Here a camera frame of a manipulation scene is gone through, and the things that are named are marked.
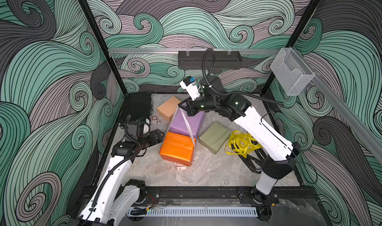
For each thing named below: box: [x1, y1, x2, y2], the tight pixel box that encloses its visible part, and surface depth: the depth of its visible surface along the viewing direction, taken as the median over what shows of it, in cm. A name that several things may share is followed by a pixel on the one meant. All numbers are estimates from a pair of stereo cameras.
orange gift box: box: [159, 131, 196, 167], surface depth 81 cm
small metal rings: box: [151, 115, 161, 124], surface depth 106 cm
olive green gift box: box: [198, 121, 232, 155], surface depth 90 cm
